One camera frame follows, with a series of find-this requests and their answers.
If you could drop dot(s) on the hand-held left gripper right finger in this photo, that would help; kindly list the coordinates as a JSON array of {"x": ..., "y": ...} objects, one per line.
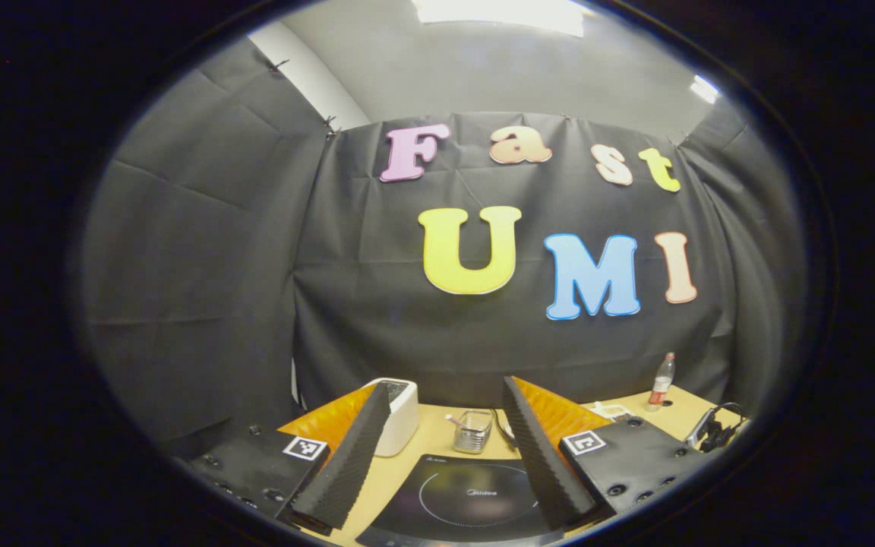
[{"x": 544, "y": 463}]

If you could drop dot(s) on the pink striped straw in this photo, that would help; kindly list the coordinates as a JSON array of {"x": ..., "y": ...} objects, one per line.
[{"x": 454, "y": 419}]

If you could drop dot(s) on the white toaster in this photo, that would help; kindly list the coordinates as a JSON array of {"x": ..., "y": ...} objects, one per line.
[{"x": 405, "y": 414}]

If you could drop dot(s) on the small ceiling light panel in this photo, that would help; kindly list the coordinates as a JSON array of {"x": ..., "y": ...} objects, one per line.
[{"x": 705, "y": 89}]

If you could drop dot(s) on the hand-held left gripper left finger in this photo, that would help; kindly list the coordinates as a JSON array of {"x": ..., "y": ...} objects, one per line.
[{"x": 350, "y": 463}]

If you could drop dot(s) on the large ceiling light panel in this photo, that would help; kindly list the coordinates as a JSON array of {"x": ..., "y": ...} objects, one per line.
[{"x": 498, "y": 14}]

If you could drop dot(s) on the black induction cooktop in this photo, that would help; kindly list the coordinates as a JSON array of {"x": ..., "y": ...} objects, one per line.
[{"x": 468, "y": 505}]

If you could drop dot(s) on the black backdrop cloth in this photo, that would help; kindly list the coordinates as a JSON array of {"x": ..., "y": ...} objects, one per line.
[{"x": 369, "y": 304}]

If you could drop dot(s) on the clear plastic water bottle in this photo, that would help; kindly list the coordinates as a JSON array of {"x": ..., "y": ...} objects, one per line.
[{"x": 661, "y": 384}]

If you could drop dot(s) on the white divided dish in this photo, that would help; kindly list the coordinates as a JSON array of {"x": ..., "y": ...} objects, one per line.
[{"x": 611, "y": 411}]

